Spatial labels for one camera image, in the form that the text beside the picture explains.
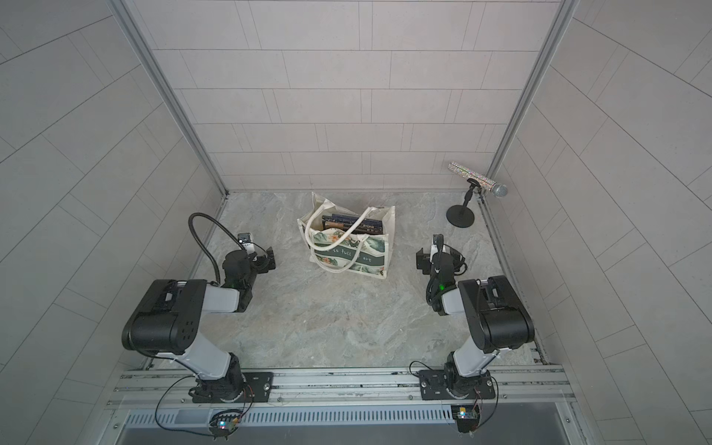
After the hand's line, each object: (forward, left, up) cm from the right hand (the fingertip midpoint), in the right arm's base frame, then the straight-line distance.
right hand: (437, 245), depth 95 cm
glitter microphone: (+11, -16, +18) cm, 26 cm away
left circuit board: (-46, +60, 0) cm, 75 cm away
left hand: (+4, +60, +2) cm, 61 cm away
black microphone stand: (+15, -14, -4) cm, 21 cm away
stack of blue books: (+4, +30, +11) cm, 32 cm away
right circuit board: (-47, +2, -6) cm, 48 cm away
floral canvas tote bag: (-8, +25, +10) cm, 28 cm away
